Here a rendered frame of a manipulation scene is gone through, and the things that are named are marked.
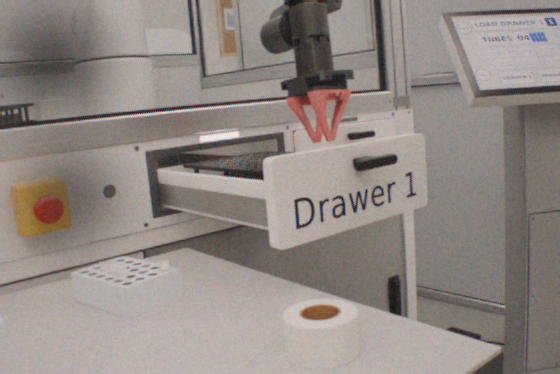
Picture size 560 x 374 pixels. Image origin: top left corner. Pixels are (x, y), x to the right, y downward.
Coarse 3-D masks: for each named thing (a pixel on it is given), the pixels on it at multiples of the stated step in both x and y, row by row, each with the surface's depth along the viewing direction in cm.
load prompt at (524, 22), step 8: (528, 16) 149; (536, 16) 149; (544, 16) 149; (552, 16) 149; (472, 24) 147; (480, 24) 147; (488, 24) 147; (496, 24) 147; (504, 24) 147; (512, 24) 147; (520, 24) 147; (528, 24) 147; (536, 24) 147; (544, 24) 147; (552, 24) 148
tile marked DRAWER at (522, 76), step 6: (498, 72) 138; (504, 72) 138; (510, 72) 138; (516, 72) 138; (522, 72) 138; (528, 72) 138; (504, 78) 137; (510, 78) 137; (516, 78) 137; (522, 78) 137; (528, 78) 137; (534, 78) 137; (504, 84) 136; (510, 84) 136
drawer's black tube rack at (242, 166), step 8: (256, 152) 101; (264, 152) 100; (272, 152) 99; (280, 152) 97; (288, 152) 97; (208, 160) 94; (216, 160) 94; (224, 160) 92; (232, 160) 91; (240, 160) 90; (248, 160) 89; (256, 160) 88; (192, 168) 89; (200, 168) 87; (208, 168) 85; (216, 168) 84; (224, 168) 82; (232, 168) 80; (240, 168) 80; (248, 168) 79; (256, 168) 78; (224, 176) 84; (232, 176) 93; (240, 176) 92; (248, 176) 92; (256, 176) 91
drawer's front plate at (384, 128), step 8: (376, 120) 121; (384, 120) 123; (392, 120) 124; (344, 128) 115; (352, 128) 116; (360, 128) 118; (368, 128) 119; (376, 128) 121; (384, 128) 123; (392, 128) 124; (296, 136) 108; (304, 136) 108; (336, 136) 113; (344, 136) 115; (376, 136) 121; (384, 136) 123; (392, 136) 125; (296, 144) 108; (304, 144) 108; (312, 144) 109; (320, 144) 111; (328, 144) 112; (336, 144) 114; (344, 144) 115
